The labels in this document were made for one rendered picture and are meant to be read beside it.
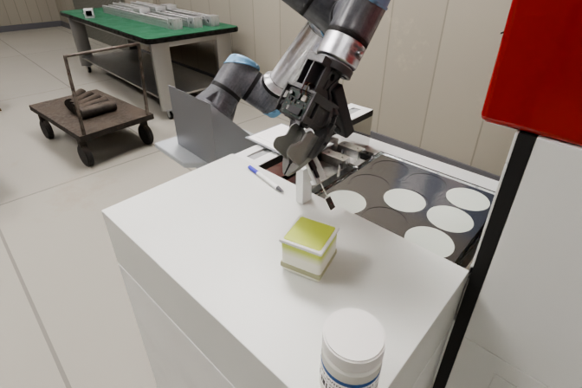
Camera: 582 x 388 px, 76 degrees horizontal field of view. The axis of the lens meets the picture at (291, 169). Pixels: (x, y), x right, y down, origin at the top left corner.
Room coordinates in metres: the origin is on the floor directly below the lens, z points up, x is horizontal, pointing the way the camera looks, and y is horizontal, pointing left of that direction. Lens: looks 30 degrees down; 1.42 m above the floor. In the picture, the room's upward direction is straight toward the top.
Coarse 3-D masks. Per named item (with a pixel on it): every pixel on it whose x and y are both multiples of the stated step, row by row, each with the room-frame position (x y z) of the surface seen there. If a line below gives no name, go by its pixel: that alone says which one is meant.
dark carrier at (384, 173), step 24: (360, 168) 0.91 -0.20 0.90; (384, 168) 0.91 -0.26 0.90; (408, 168) 0.91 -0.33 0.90; (360, 192) 0.79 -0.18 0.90; (384, 192) 0.79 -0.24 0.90; (432, 192) 0.79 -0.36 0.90; (480, 192) 0.79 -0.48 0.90; (360, 216) 0.69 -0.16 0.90; (384, 216) 0.69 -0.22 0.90; (408, 216) 0.69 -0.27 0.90; (480, 216) 0.69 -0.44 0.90; (456, 240) 0.60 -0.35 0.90
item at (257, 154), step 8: (352, 104) 1.27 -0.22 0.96; (352, 112) 1.20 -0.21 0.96; (360, 112) 1.19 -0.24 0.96; (304, 128) 1.05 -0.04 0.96; (240, 152) 0.89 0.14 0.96; (248, 152) 0.89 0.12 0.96; (256, 152) 0.90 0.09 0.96; (264, 152) 0.90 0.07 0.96; (272, 152) 0.89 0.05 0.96; (248, 160) 0.85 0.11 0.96; (256, 160) 0.85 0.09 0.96; (264, 160) 0.85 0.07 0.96
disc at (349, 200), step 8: (336, 192) 0.79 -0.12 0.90; (344, 192) 0.79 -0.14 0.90; (352, 192) 0.79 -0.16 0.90; (336, 200) 0.75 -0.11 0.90; (344, 200) 0.75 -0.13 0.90; (352, 200) 0.75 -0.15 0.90; (360, 200) 0.75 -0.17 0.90; (344, 208) 0.72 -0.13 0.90; (352, 208) 0.72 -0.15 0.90; (360, 208) 0.72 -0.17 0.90
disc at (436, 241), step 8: (408, 232) 0.63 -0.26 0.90; (416, 232) 0.63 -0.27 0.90; (424, 232) 0.63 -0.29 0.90; (432, 232) 0.63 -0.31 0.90; (440, 232) 0.63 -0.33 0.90; (408, 240) 0.60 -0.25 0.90; (416, 240) 0.60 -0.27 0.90; (424, 240) 0.60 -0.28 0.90; (432, 240) 0.60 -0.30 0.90; (440, 240) 0.60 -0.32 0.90; (448, 240) 0.60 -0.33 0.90; (424, 248) 0.58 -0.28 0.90; (432, 248) 0.58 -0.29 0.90; (440, 248) 0.58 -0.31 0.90; (448, 248) 0.58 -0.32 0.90
